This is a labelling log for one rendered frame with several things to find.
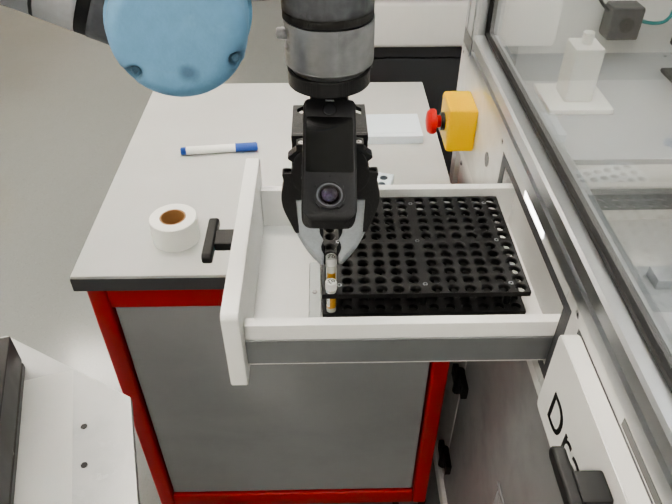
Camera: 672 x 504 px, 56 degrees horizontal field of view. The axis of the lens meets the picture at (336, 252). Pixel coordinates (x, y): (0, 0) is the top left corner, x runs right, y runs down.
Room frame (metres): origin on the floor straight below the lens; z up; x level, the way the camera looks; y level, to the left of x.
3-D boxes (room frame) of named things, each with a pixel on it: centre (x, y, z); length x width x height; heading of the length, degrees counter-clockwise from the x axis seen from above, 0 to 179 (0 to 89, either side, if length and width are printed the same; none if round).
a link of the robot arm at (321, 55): (0.52, 0.01, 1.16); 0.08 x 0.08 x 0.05
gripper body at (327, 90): (0.52, 0.01, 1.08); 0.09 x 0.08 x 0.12; 1
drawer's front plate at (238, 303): (0.56, 0.11, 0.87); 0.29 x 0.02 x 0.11; 1
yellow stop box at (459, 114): (0.90, -0.19, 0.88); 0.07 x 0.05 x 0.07; 1
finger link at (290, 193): (0.50, 0.03, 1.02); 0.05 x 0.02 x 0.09; 91
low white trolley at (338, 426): (0.98, 0.09, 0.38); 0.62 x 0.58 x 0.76; 1
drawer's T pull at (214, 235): (0.56, 0.13, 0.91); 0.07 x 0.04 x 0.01; 1
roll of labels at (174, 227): (0.75, 0.24, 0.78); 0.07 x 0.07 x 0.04
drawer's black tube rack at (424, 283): (0.57, -0.09, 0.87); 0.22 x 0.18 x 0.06; 91
